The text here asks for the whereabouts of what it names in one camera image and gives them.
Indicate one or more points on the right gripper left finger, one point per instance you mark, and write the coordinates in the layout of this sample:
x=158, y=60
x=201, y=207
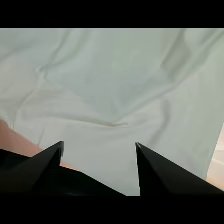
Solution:
x=46, y=166

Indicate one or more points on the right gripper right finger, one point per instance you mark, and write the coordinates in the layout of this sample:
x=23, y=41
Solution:
x=156, y=176

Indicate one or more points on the pale white garment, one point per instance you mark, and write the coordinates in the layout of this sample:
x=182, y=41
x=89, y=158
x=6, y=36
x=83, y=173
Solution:
x=110, y=83

